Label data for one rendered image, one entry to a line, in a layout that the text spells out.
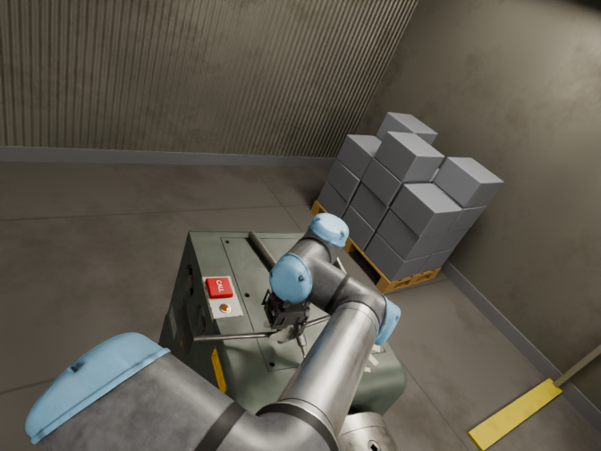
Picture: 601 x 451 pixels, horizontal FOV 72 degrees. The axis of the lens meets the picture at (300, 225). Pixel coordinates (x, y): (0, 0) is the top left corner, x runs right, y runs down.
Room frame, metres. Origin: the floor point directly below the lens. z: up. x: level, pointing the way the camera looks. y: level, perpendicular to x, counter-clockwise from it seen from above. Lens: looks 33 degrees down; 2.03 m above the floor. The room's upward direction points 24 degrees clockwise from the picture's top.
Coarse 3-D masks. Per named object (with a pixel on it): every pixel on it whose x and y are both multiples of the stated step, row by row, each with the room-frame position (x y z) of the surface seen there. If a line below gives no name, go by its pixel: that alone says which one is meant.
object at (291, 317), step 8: (272, 296) 0.63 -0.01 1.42; (264, 304) 0.66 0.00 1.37; (272, 304) 0.62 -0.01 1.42; (280, 304) 0.63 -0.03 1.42; (288, 304) 0.63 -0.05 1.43; (296, 304) 0.64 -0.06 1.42; (304, 304) 0.65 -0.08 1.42; (272, 312) 0.61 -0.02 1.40; (280, 312) 0.60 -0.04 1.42; (288, 312) 0.61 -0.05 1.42; (296, 312) 0.62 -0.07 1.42; (304, 312) 0.64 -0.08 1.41; (272, 320) 0.61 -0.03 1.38; (280, 320) 0.61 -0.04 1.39; (288, 320) 0.62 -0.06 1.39; (296, 320) 0.64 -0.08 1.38; (272, 328) 0.60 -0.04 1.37; (280, 328) 0.61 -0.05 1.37
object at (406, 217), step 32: (384, 128) 3.62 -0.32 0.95; (416, 128) 3.55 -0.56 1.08; (352, 160) 3.27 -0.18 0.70; (384, 160) 3.08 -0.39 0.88; (416, 160) 2.93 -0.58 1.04; (448, 160) 3.17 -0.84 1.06; (320, 192) 3.38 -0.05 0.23; (352, 192) 3.16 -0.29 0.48; (384, 192) 2.97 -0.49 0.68; (416, 192) 2.85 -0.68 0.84; (448, 192) 3.06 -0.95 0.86; (480, 192) 3.01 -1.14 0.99; (352, 224) 3.06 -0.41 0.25; (384, 224) 2.88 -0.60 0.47; (416, 224) 2.72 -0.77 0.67; (448, 224) 2.87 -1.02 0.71; (384, 256) 2.78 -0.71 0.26; (416, 256) 2.77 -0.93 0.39; (448, 256) 3.19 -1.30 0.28; (384, 288) 2.67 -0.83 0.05
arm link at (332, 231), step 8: (320, 216) 0.66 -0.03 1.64; (328, 216) 0.67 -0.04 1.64; (312, 224) 0.64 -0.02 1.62; (320, 224) 0.63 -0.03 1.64; (328, 224) 0.65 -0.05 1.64; (336, 224) 0.66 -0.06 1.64; (344, 224) 0.67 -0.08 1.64; (312, 232) 0.63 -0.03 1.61; (320, 232) 0.62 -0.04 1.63; (328, 232) 0.62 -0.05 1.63; (336, 232) 0.63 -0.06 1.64; (344, 232) 0.64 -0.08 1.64; (320, 240) 0.61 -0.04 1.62; (328, 240) 0.62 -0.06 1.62; (336, 240) 0.62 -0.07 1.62; (344, 240) 0.64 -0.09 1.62; (328, 248) 0.61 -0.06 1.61; (336, 248) 0.63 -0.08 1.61; (336, 256) 0.64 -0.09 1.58
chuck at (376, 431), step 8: (352, 432) 0.55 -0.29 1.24; (360, 432) 0.55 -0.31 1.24; (368, 432) 0.56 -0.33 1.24; (376, 432) 0.57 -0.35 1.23; (384, 432) 0.59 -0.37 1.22; (344, 440) 0.52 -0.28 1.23; (352, 440) 0.53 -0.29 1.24; (360, 440) 0.54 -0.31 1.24; (368, 440) 0.54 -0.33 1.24; (376, 440) 0.55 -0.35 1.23; (384, 440) 0.57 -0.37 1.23; (392, 440) 0.59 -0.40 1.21; (344, 448) 0.51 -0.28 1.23; (352, 448) 0.51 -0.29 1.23; (360, 448) 0.52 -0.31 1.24; (384, 448) 0.55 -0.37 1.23; (392, 448) 0.56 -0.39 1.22
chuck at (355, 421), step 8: (352, 416) 0.58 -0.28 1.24; (360, 416) 0.59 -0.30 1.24; (368, 416) 0.61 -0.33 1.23; (376, 416) 0.62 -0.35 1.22; (344, 424) 0.56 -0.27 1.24; (352, 424) 0.56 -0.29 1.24; (360, 424) 0.57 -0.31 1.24; (368, 424) 0.58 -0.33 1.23; (376, 424) 0.60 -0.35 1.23; (384, 424) 0.62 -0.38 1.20; (344, 432) 0.54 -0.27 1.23
